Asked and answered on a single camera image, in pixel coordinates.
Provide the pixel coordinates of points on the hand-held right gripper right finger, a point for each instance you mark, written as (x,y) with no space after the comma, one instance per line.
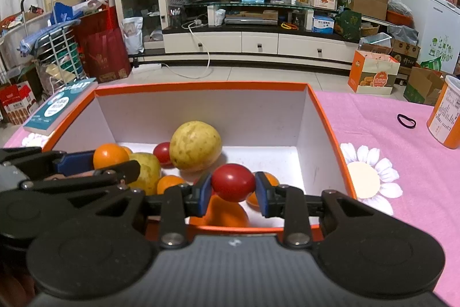
(261,195)

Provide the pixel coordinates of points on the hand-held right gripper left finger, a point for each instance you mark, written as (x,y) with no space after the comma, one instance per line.
(205,193)

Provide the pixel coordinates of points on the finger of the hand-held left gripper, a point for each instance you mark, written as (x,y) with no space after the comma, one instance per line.
(77,162)
(118,170)

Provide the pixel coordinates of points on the red tomato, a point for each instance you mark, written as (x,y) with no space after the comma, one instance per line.
(161,154)
(233,183)

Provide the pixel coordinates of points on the yellow passion fruit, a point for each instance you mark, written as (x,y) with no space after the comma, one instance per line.
(149,170)
(196,145)

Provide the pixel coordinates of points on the orange cardboard box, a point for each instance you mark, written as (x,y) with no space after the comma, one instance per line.
(201,112)

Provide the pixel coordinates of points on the teal book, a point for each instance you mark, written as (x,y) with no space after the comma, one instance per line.
(54,109)

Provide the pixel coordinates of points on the red white carton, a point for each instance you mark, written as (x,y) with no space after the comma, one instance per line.
(16,102)

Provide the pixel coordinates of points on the red gift bag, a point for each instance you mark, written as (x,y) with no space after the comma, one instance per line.
(95,19)
(104,57)

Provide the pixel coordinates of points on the light blue folded cloth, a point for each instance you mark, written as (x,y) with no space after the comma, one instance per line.
(36,35)

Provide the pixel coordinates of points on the translucent storage bin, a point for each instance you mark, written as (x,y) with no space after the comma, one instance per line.
(14,44)

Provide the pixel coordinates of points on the white pouch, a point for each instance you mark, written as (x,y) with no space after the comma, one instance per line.
(133,35)

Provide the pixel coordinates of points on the blue bag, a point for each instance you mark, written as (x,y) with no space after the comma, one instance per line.
(63,14)

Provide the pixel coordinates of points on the white television cabinet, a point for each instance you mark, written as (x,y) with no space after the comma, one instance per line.
(222,42)

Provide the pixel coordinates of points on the black pen holder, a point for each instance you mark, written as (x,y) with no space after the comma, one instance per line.
(175,21)

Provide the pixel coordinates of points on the orange white gift bag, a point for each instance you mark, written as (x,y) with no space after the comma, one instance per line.
(373,76)

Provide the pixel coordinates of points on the red yellow small tool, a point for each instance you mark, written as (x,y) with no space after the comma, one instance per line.
(289,26)

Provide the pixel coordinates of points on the silver disc player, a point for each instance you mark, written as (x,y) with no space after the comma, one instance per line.
(251,20)

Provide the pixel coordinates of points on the white router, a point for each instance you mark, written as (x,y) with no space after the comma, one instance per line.
(215,16)

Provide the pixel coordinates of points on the blue white box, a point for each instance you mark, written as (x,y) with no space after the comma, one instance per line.
(323,24)

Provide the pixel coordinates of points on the dark green gift bag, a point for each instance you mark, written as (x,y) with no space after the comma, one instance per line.
(348,26)

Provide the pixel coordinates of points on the green printed cardboard box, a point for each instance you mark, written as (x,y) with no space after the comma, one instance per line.
(420,87)

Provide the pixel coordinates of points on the clear plastic bin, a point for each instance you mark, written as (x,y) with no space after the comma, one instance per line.
(375,41)

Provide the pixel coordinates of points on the wicker basket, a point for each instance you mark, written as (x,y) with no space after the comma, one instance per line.
(370,30)

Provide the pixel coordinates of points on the orange white canister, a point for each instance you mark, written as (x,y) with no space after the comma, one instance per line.
(445,116)

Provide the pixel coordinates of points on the brown printed cardboard box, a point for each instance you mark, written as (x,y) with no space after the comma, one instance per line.
(406,50)

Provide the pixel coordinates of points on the grey plastic bag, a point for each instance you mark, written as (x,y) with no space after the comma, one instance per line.
(402,33)

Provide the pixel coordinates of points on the orange basin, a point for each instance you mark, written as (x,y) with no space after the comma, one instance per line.
(399,19)

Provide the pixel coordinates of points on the white freezer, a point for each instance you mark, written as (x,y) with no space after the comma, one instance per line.
(435,26)

